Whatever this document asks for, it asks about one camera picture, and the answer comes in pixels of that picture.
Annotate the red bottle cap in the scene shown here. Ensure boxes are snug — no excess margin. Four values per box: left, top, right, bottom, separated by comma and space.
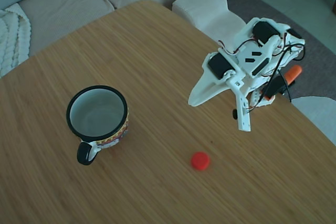
190, 151, 212, 171

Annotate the orange and black clamp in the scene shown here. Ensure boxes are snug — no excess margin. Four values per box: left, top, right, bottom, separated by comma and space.
264, 64, 303, 101

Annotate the grey rug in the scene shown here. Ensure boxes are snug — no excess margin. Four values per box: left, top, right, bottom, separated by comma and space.
225, 0, 336, 101

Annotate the white round seat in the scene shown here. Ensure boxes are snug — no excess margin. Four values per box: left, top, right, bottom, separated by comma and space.
288, 96, 336, 146

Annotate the white enamel mug black rim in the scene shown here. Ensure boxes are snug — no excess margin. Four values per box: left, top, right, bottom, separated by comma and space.
66, 85, 130, 166

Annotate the beige sofa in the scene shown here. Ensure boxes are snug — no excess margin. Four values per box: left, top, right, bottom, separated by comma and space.
0, 0, 229, 59

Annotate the white knitted blanket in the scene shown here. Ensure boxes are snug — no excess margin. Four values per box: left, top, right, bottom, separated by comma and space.
0, 3, 32, 79

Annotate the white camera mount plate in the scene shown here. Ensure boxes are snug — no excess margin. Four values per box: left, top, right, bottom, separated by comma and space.
227, 79, 252, 132

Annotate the black camera cable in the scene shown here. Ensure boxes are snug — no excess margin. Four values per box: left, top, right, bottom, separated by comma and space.
246, 31, 307, 114

